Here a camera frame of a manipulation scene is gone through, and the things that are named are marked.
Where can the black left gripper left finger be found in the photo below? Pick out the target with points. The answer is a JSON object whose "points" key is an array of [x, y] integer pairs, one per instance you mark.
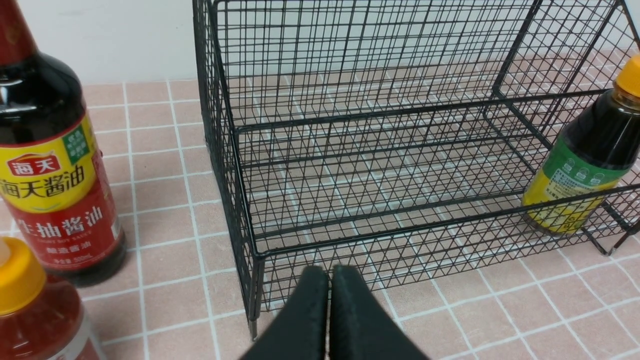
{"points": [[298, 332]]}

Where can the tall soy sauce bottle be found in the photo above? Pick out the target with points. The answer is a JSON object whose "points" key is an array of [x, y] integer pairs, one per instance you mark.
{"points": [[53, 180]]}

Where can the small red chili sauce bottle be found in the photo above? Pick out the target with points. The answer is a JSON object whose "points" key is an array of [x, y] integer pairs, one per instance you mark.
{"points": [[42, 317]]}

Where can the black wire mesh shelf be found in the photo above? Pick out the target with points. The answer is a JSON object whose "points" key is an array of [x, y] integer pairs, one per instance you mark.
{"points": [[398, 136]]}

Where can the dark green-label sauce bottle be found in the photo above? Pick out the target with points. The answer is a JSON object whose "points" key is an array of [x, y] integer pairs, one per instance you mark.
{"points": [[592, 153]]}

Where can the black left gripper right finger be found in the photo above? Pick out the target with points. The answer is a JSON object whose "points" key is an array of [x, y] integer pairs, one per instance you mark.
{"points": [[359, 328]]}

